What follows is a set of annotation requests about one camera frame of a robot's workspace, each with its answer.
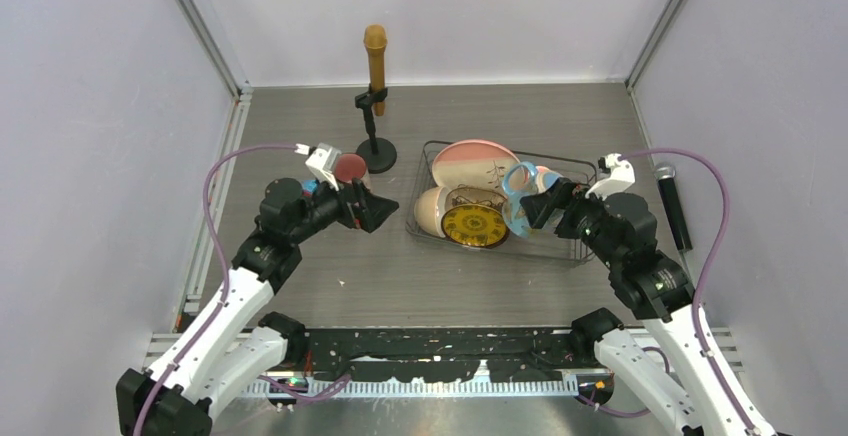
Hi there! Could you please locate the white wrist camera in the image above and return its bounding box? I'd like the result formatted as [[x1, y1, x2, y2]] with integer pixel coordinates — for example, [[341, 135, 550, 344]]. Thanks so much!
[[586, 153, 635, 200], [295, 143, 342, 191]]

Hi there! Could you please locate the black microphone stand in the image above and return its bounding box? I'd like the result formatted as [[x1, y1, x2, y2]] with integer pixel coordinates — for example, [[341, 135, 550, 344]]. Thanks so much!
[[354, 87, 398, 174]]

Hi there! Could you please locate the yellow black patterned plate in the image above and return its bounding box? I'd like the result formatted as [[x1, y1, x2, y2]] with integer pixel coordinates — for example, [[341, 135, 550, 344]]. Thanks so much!
[[441, 204, 510, 248]]

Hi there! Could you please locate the beige ceramic bowl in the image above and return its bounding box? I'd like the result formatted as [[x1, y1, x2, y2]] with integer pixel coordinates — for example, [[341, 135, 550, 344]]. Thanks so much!
[[414, 186, 451, 239]]

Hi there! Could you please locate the pink patterned mug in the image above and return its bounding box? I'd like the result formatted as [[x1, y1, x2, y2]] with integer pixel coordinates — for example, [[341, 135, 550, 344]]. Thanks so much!
[[333, 153, 373, 191]]

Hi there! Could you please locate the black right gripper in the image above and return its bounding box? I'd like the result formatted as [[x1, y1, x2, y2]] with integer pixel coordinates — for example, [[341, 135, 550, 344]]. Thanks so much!
[[520, 175, 622, 269]]

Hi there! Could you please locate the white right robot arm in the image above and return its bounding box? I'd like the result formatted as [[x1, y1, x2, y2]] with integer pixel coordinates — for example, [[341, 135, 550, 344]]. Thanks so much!
[[517, 177, 777, 435]]

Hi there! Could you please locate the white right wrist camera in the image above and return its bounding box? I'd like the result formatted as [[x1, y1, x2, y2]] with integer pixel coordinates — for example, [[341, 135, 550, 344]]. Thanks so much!
[[586, 153, 635, 200]]

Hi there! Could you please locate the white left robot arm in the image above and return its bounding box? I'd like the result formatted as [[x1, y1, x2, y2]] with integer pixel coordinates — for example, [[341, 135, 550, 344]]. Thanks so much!
[[116, 178, 399, 435]]

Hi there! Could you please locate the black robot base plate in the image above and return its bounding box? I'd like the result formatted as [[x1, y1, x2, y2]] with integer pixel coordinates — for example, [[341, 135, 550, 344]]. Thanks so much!
[[307, 327, 602, 383]]

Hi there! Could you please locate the black handheld microphone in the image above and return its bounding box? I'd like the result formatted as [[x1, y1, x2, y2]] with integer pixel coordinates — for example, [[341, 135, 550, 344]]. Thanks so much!
[[654, 163, 693, 253]]

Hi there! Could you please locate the pink beige leaf plate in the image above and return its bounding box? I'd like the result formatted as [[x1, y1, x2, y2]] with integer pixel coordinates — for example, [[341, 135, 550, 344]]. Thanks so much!
[[431, 139, 520, 193]]

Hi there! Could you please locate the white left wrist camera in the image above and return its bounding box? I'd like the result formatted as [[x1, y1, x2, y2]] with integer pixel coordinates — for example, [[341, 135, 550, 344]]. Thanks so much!
[[295, 143, 342, 191]]

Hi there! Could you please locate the black wire dish rack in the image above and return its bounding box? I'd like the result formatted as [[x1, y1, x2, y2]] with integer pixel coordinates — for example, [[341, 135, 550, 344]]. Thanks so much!
[[406, 140, 598, 263]]

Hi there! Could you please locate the brown glass bowl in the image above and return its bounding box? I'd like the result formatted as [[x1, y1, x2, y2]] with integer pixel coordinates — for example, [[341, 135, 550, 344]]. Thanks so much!
[[438, 186, 506, 221]]

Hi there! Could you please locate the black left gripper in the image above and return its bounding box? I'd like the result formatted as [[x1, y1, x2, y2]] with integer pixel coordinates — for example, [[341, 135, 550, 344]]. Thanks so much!
[[289, 169, 397, 245]]

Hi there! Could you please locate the blue mug yellow inside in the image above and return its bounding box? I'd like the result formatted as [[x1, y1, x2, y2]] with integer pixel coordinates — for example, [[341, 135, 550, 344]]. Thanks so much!
[[501, 161, 561, 239]]

